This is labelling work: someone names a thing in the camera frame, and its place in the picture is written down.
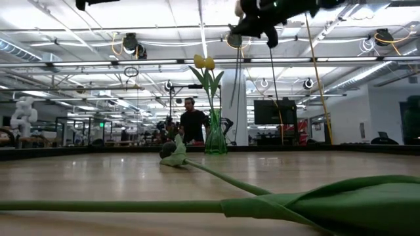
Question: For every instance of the black office chair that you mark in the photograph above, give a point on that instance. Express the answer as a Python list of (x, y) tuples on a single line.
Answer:
[(382, 140)]

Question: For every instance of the green glass vase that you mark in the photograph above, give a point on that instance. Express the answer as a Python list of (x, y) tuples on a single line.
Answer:
[(216, 141)]

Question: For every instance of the dark maroon artificial tulip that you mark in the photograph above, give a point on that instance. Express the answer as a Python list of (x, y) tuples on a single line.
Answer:
[(177, 157)]

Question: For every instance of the red printed panel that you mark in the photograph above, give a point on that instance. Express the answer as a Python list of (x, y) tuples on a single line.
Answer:
[(302, 128)]

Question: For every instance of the black monitor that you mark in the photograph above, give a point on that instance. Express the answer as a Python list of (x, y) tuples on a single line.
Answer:
[(274, 111)]

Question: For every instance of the large foreground green tulip stem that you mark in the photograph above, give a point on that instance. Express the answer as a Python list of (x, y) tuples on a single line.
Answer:
[(361, 206)]

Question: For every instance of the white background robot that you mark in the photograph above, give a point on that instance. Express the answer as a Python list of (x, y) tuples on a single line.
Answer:
[(23, 114)]

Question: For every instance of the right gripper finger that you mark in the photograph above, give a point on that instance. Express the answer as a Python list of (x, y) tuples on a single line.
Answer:
[(249, 33), (246, 27)]

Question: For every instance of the yellow artificial tulip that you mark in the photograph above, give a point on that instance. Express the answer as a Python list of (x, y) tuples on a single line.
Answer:
[(210, 63), (199, 61)]

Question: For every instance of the white square pillar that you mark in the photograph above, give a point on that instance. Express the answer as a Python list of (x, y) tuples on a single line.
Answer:
[(244, 108)]

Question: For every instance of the silver ventilation duct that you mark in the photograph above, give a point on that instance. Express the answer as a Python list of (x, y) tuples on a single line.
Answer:
[(361, 77)]

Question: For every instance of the black table edge rail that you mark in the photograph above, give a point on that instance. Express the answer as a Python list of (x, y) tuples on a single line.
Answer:
[(249, 148)]

